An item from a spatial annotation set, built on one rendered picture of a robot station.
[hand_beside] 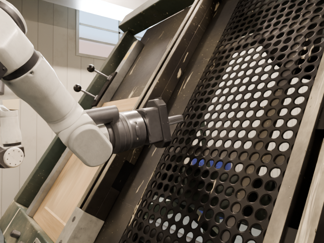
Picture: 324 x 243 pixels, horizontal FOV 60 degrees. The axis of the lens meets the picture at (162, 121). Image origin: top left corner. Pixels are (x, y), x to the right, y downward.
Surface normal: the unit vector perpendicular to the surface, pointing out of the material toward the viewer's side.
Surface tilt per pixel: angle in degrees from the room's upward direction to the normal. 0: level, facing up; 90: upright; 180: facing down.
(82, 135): 119
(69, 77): 90
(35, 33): 90
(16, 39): 78
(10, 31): 72
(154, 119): 90
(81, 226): 90
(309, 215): 57
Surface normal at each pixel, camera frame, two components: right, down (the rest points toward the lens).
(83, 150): 0.59, 0.47
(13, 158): 0.83, -0.02
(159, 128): 0.59, -0.02
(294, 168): -0.68, -0.55
